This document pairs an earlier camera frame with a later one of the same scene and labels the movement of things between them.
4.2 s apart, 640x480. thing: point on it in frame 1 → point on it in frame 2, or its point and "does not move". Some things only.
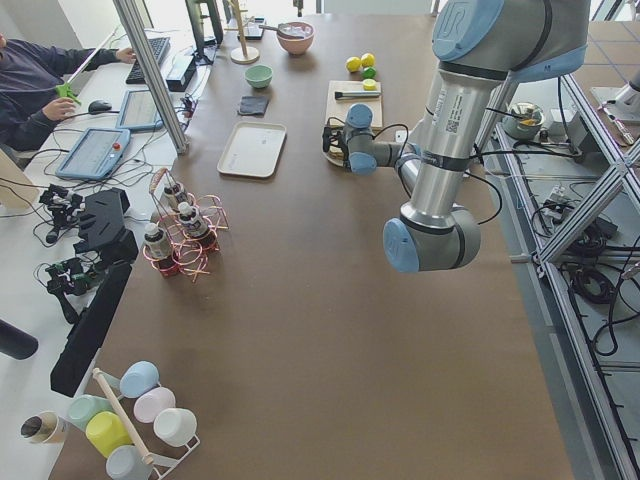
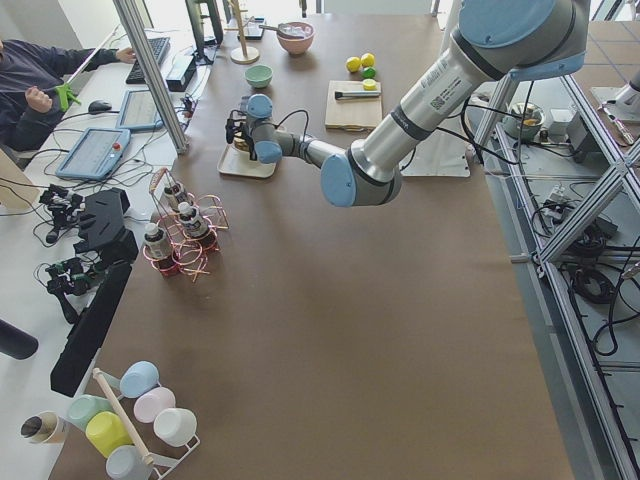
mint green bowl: [259, 76] does not move
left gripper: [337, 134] → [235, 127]
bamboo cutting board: [337, 108] does not move
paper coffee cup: [40, 427] does not move
